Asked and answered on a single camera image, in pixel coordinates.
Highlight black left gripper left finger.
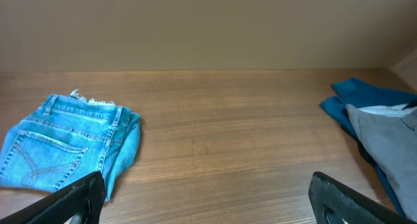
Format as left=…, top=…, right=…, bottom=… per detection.
left=1, top=171, right=106, bottom=224

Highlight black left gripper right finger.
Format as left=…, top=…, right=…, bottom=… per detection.
left=308, top=171, right=416, bottom=224

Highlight grey trousers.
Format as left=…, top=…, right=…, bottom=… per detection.
left=346, top=104, right=416, bottom=221

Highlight light blue denim jeans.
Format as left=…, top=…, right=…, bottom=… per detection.
left=1, top=91, right=140, bottom=200

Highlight dark blue garment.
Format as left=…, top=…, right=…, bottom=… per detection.
left=320, top=77, right=416, bottom=216

